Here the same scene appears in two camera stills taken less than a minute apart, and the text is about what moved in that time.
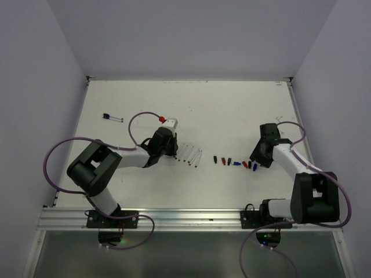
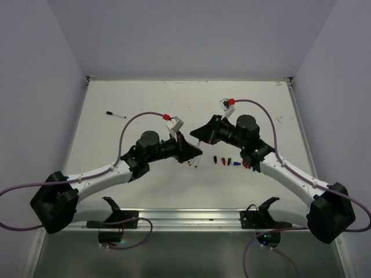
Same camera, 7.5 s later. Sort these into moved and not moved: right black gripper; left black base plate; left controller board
Moved: right black gripper
Not moved: left black base plate; left controller board
